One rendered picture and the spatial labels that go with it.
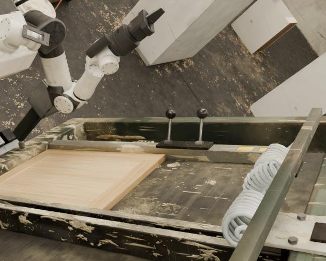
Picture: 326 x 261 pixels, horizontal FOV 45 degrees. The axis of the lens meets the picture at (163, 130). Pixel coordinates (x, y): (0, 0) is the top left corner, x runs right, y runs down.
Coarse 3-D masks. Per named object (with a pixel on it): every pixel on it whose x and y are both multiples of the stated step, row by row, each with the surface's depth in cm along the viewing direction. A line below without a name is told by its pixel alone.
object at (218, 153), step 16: (48, 144) 164; (64, 144) 159; (80, 144) 156; (96, 144) 152; (112, 144) 149; (128, 144) 146; (144, 144) 143; (192, 160) 132; (208, 160) 129; (224, 160) 126; (240, 160) 123; (256, 160) 120
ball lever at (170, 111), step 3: (171, 108) 138; (168, 111) 137; (171, 111) 137; (174, 111) 137; (168, 114) 137; (171, 114) 137; (174, 114) 137; (168, 117) 137; (171, 117) 137; (174, 117) 138; (171, 120) 138; (168, 126) 138; (168, 129) 137; (168, 132) 137; (168, 135) 137; (168, 138) 137; (165, 141) 137; (168, 141) 136; (171, 141) 136
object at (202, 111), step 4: (200, 108) 131; (204, 108) 132; (200, 112) 131; (204, 112) 131; (200, 116) 131; (204, 116) 131; (200, 120) 132; (200, 124) 131; (200, 128) 131; (200, 132) 131; (200, 136) 131; (200, 140) 131; (196, 144) 130; (200, 144) 130
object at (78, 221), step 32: (0, 224) 110; (32, 224) 102; (64, 224) 96; (96, 224) 90; (128, 224) 87; (160, 224) 85; (192, 224) 83; (288, 224) 71; (160, 256) 83; (192, 256) 79; (224, 256) 75; (288, 256) 74
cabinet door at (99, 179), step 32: (32, 160) 155; (64, 160) 149; (96, 160) 143; (128, 160) 137; (160, 160) 133; (0, 192) 131; (32, 192) 127; (64, 192) 122; (96, 192) 118; (128, 192) 118
